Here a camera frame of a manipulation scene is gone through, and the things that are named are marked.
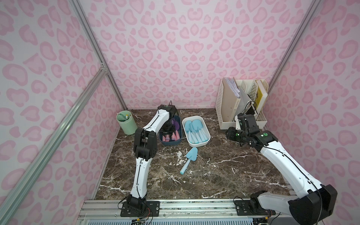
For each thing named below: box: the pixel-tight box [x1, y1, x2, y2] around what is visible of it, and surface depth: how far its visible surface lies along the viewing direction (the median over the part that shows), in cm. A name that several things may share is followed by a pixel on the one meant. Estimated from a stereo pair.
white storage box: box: [181, 115, 211, 148], surface depth 106 cm
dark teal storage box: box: [158, 115, 183, 146], surface depth 100 cm
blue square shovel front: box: [195, 126, 207, 143], surface depth 105 cm
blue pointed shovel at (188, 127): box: [184, 120, 193, 144], surface depth 107 cm
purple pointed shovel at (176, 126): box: [171, 117, 180, 141], surface depth 103 cm
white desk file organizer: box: [215, 76, 270, 130], surface depth 101 cm
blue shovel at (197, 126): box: [191, 119, 203, 143], surface depth 107 cm
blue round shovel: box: [191, 119, 209, 142], surface depth 107 cm
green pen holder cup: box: [116, 110, 138, 135], surface depth 99 cm
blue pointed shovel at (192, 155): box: [180, 147, 199, 175], surface depth 94 cm
